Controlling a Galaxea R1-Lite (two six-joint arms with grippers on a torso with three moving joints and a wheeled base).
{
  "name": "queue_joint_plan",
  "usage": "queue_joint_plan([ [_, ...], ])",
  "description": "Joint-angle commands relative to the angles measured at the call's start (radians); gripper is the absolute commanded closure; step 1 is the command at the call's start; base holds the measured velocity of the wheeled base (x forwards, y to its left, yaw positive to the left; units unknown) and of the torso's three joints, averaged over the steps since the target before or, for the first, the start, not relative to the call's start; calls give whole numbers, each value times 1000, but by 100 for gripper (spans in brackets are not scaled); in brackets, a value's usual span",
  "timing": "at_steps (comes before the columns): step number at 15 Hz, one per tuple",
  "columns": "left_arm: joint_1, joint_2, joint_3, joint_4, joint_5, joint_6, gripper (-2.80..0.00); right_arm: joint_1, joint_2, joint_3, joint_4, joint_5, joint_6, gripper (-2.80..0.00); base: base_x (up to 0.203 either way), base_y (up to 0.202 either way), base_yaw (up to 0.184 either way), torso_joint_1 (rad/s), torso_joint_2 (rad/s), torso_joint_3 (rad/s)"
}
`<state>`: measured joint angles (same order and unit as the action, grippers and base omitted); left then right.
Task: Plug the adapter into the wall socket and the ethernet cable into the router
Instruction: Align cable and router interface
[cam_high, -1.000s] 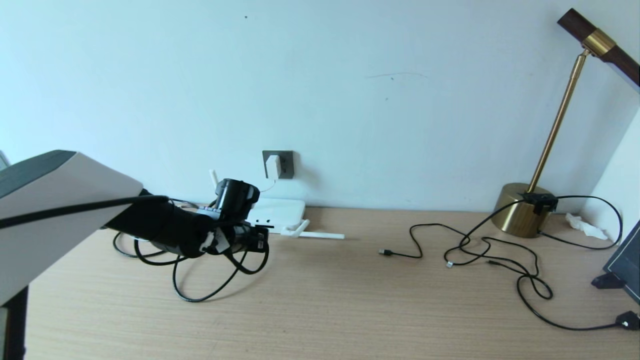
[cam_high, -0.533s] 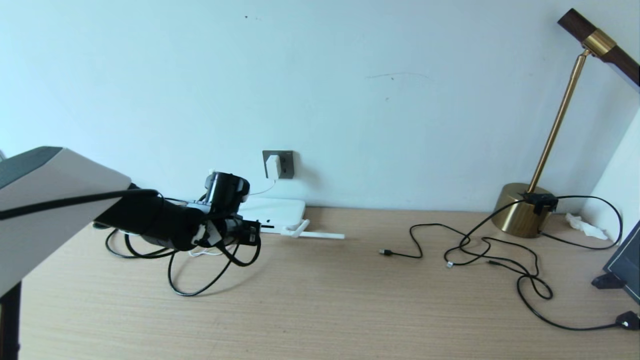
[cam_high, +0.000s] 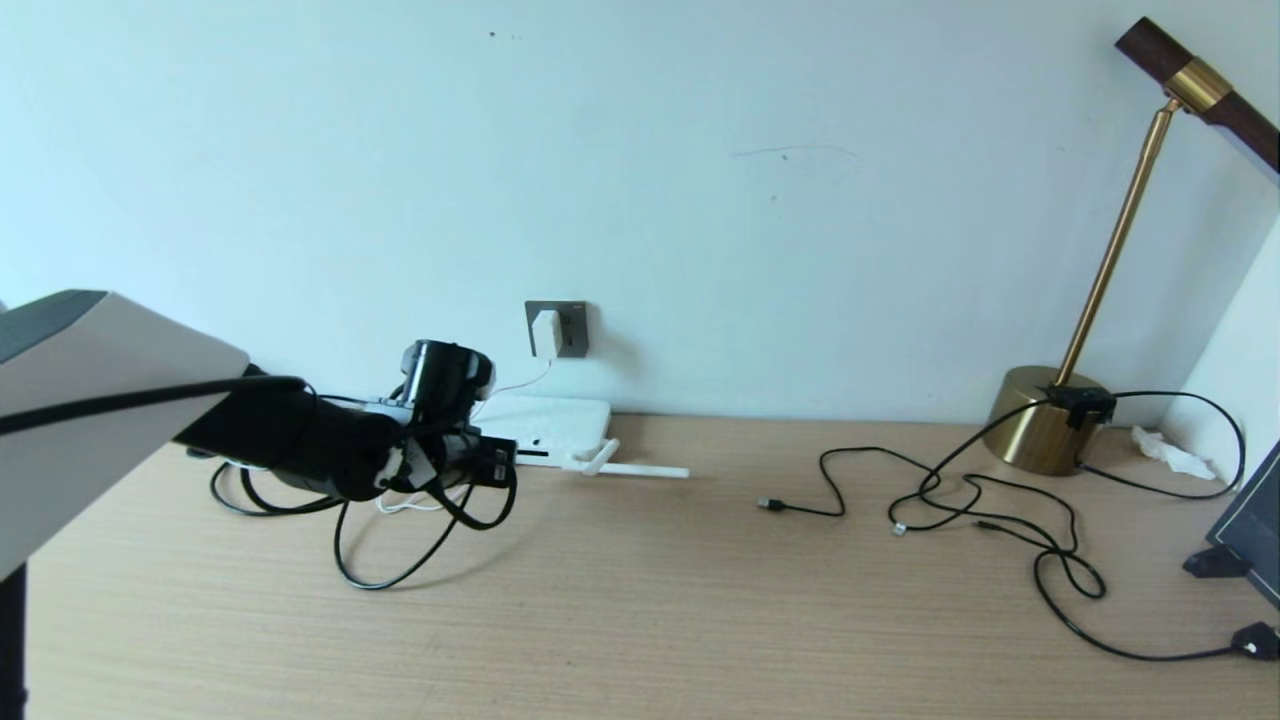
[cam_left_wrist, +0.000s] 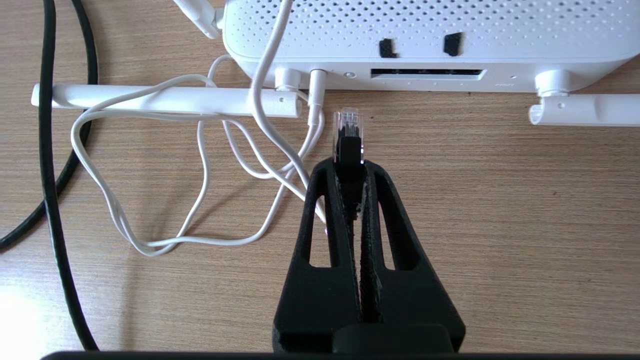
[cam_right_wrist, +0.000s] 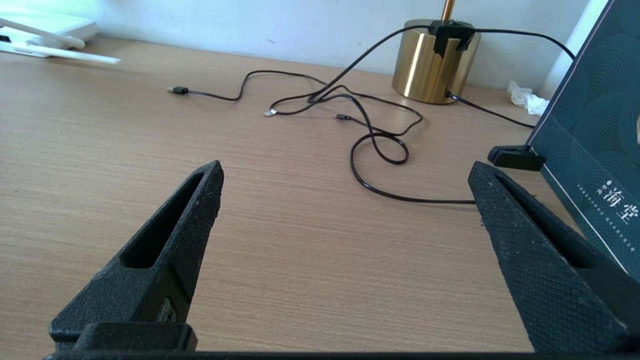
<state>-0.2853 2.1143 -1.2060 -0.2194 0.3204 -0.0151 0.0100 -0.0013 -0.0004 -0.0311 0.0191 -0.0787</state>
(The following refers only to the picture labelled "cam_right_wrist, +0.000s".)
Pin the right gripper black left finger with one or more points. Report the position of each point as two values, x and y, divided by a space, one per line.
150 290

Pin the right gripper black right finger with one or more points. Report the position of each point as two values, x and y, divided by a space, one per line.
550 290

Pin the white router body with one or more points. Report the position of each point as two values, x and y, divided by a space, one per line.
60 25

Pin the crumpled white tissue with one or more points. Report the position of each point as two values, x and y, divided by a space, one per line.
527 97

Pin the dark framed panel on stand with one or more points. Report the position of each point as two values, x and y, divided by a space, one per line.
600 100

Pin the brass desk lamp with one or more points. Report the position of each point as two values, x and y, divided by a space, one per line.
420 65

